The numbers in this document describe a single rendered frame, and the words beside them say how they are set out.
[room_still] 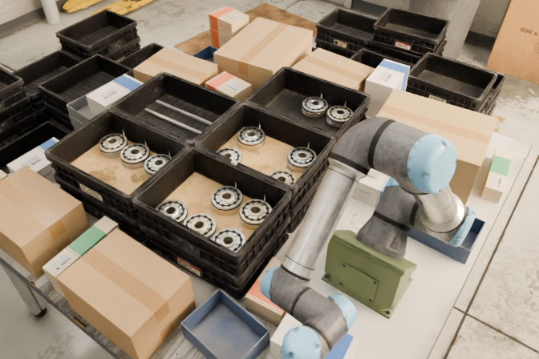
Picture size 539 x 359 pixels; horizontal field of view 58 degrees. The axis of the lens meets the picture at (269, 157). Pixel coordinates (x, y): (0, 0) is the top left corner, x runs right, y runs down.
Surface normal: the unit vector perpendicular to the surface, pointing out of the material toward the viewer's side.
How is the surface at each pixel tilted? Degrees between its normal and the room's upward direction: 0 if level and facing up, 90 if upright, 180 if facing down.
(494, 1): 90
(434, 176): 76
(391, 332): 0
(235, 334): 0
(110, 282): 0
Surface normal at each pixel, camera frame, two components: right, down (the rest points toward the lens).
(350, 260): -0.58, 0.55
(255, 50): 0.00, -0.74
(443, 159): 0.66, 0.30
